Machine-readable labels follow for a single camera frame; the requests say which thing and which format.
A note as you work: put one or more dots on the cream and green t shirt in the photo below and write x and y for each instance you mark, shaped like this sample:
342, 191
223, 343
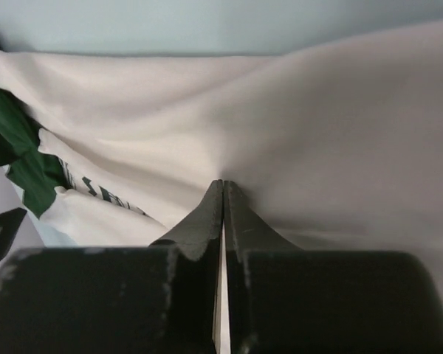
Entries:
338, 147

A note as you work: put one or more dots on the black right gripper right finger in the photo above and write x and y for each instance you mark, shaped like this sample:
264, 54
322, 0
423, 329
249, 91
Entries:
246, 230

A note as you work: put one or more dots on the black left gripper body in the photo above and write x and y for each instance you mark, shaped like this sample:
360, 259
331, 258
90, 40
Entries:
10, 222

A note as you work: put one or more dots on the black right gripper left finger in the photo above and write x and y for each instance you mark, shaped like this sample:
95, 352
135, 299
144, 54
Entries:
200, 230

